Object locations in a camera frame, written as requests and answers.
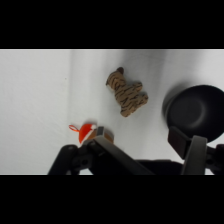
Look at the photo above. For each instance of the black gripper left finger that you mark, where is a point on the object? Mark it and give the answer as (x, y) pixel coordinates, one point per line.
(110, 155)

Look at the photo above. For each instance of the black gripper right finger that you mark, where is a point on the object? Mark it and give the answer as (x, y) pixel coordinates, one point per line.
(193, 156)

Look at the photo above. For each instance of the brown potato toy red hat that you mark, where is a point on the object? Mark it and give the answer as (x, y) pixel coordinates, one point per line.
(87, 131)

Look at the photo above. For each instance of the black round bowl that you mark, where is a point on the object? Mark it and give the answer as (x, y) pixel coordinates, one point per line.
(196, 111)

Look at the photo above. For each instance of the brown striped tiger plush toy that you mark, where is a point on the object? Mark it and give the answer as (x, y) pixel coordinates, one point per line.
(126, 95)

